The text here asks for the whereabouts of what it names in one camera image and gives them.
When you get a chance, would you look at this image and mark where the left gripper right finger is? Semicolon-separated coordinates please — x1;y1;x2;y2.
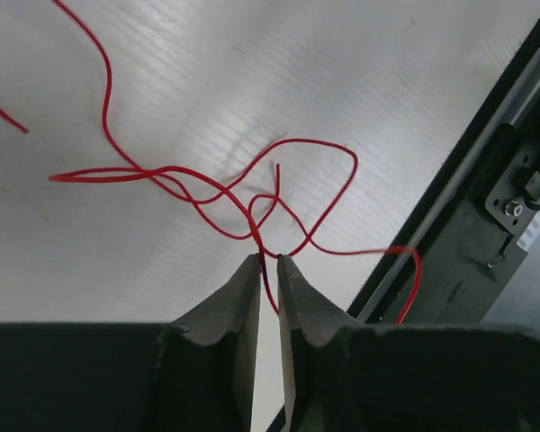
277;256;540;431

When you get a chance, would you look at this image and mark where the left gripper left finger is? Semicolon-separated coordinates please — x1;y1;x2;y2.
0;255;260;431

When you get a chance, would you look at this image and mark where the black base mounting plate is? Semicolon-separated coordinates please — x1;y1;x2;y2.
344;19;540;328

